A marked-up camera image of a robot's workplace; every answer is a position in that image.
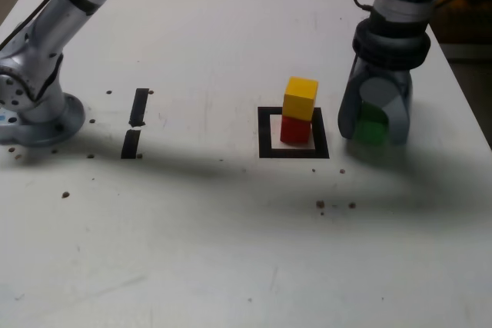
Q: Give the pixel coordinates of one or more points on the black tape square outline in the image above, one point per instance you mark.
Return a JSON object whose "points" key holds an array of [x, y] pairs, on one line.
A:
{"points": [[265, 132]]}

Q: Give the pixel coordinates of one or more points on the red cube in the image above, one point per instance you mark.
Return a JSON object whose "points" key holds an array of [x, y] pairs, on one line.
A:
{"points": [[294, 131]]}

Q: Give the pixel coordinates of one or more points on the yellow cube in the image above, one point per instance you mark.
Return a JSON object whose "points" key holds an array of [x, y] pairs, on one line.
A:
{"points": [[300, 97]]}

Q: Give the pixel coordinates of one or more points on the green cube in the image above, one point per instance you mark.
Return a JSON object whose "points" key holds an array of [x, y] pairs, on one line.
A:
{"points": [[371, 133]]}

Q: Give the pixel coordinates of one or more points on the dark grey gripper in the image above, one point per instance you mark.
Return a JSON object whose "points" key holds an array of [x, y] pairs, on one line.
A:
{"points": [[388, 73]]}

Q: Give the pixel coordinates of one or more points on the black tape strip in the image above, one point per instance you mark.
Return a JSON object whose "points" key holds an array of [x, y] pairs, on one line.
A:
{"points": [[138, 107]]}

